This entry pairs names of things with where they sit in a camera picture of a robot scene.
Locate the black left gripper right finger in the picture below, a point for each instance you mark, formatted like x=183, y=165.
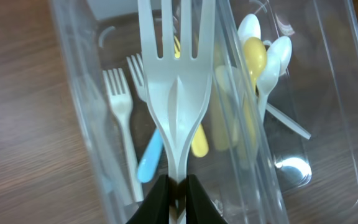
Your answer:
x=199, y=207

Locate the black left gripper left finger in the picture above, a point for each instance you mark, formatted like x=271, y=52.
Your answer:
x=155, y=207

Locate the yellow plastic fork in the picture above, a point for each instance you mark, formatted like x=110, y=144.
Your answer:
x=199, y=144

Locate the white plastic fork curved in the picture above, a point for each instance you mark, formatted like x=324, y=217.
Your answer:
x=109, y=163

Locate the white plastic fork large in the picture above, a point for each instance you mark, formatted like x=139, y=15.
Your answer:
x=178, y=89

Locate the white fork thick handle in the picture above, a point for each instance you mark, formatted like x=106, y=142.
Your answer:
x=152, y=154

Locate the white plastic spoon thick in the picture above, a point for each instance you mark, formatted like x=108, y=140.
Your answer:
x=267, y=81

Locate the yellow plastic spoon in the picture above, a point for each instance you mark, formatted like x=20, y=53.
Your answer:
x=256, y=60

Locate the white plastic spoon slim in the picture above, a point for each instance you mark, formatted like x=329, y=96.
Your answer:
x=249, y=27

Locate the clear plastic container left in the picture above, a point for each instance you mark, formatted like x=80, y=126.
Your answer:
x=99, y=35

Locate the clear plastic container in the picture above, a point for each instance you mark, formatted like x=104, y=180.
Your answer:
x=99, y=35
x=318, y=177

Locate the clear plastic container right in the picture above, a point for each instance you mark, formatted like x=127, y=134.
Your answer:
x=318, y=177

